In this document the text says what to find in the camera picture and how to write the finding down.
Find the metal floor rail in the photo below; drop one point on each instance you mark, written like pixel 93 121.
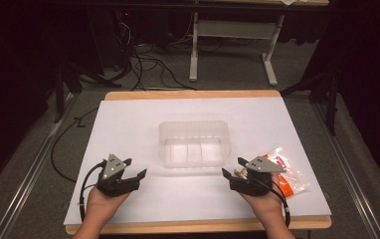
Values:
pixel 29 179
pixel 347 172

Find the white paper sheet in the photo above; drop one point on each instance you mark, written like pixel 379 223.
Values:
pixel 178 192

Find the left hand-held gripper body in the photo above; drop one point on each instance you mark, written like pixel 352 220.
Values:
pixel 111 184

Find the person's right hand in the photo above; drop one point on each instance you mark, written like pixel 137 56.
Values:
pixel 269 205

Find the clear plastic container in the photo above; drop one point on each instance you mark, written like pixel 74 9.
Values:
pixel 193 146

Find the clear orange snack packet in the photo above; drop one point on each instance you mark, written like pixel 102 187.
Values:
pixel 292 181

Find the black stand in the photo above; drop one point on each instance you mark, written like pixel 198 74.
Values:
pixel 327 89
pixel 66 83

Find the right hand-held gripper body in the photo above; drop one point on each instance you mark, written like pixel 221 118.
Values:
pixel 254 186

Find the white metal desk frame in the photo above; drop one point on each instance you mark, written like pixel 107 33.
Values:
pixel 234 29

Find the small brown wrapper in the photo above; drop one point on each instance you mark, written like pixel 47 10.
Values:
pixel 240 173

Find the person's left hand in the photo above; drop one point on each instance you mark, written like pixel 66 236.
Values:
pixel 100 205

